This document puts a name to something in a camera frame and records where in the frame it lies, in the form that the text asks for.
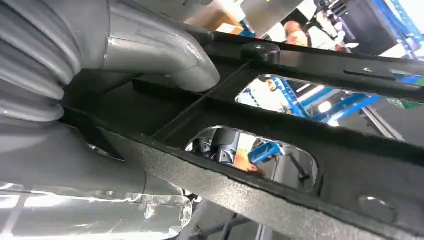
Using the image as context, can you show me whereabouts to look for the blue metal shelf rack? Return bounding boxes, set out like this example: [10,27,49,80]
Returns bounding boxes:
[370,0,424,61]

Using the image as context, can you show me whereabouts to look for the person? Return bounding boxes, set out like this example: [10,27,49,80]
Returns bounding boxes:
[283,19,348,54]

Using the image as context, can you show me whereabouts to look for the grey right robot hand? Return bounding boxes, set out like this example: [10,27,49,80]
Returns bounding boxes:
[0,0,222,240]

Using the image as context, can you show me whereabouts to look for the tan cardboard box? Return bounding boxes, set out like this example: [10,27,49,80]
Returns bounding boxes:
[184,0,247,36]

